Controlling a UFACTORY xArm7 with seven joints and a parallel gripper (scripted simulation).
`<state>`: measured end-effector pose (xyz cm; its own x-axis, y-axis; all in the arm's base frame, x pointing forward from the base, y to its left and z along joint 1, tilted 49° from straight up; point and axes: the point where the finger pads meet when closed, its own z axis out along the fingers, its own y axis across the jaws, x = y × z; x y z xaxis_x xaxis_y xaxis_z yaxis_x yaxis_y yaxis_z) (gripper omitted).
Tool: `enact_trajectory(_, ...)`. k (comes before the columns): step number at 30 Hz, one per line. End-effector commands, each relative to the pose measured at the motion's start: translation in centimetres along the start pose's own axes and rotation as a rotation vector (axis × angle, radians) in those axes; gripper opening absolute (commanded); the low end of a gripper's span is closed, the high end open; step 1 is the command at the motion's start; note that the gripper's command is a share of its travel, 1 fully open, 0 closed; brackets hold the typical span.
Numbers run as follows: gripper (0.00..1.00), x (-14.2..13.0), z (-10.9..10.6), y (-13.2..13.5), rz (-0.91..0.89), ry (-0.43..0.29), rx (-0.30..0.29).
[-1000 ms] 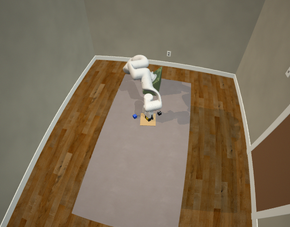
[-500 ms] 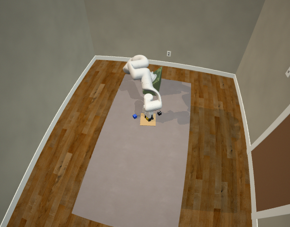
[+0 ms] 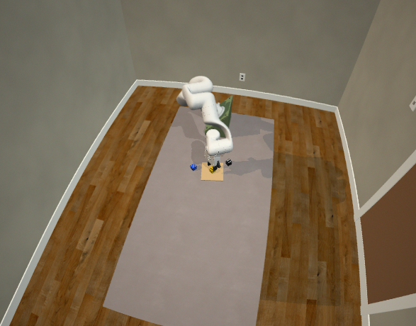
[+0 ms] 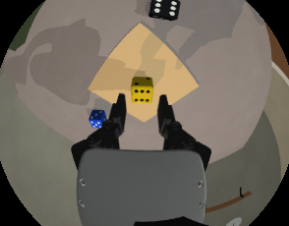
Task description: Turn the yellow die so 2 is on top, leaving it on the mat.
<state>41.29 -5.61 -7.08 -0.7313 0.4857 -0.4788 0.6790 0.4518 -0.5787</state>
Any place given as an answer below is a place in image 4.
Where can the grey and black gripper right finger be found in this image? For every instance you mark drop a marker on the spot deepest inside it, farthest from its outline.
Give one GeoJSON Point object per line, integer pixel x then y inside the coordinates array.
{"type": "Point", "coordinates": [172, 130]}

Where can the tan mat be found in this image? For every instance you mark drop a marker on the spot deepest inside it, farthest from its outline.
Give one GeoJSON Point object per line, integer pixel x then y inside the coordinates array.
{"type": "Point", "coordinates": [142, 54]}

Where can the yellow die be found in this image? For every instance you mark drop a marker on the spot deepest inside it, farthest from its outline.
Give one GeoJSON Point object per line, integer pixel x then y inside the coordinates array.
{"type": "Point", "coordinates": [142, 90]}

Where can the blue die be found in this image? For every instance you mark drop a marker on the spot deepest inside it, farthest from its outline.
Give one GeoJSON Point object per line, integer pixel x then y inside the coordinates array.
{"type": "Point", "coordinates": [96, 118]}

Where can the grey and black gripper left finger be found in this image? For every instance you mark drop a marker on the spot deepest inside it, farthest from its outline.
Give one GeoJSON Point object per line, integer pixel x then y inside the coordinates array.
{"type": "Point", "coordinates": [107, 135]}

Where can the black die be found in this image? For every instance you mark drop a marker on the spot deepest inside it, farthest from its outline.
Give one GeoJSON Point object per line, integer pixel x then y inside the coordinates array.
{"type": "Point", "coordinates": [164, 9]}

